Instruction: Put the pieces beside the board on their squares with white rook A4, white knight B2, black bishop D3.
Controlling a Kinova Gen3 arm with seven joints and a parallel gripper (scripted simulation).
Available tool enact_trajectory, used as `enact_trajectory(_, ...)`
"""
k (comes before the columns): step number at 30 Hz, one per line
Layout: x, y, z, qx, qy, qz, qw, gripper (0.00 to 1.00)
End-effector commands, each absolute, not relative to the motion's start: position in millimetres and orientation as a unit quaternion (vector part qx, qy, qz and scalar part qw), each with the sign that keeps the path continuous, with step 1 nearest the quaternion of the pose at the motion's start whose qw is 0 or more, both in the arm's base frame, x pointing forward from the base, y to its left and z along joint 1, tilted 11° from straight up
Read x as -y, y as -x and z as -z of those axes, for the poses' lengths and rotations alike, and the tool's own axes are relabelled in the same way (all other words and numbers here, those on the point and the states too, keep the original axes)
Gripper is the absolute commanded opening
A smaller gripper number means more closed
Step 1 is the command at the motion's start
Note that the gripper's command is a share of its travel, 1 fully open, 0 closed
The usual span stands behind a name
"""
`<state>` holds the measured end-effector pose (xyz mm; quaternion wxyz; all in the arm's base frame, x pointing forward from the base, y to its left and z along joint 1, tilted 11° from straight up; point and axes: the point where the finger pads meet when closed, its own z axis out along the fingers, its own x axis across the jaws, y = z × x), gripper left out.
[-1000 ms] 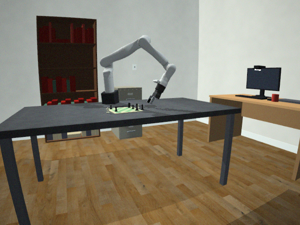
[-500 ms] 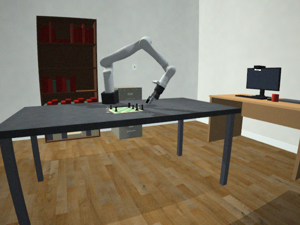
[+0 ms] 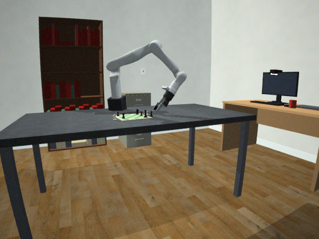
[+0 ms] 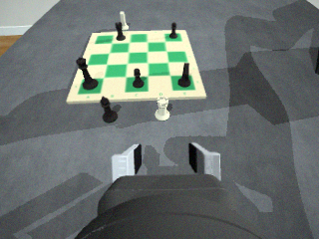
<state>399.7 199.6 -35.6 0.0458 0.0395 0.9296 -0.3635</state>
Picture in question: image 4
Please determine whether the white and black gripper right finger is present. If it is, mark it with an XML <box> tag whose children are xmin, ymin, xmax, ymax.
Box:
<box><xmin>188</xmin><ymin>142</ymin><xmax>220</xmax><ymax>181</ymax></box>

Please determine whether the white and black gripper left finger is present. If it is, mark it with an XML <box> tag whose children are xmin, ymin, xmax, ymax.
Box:
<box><xmin>112</xmin><ymin>144</ymin><xmax>142</xmax><ymax>183</ymax></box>

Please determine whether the green and cream chessboard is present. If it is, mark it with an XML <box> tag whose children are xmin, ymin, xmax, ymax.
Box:
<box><xmin>67</xmin><ymin>31</ymin><xmax>206</xmax><ymax>104</ymax></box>

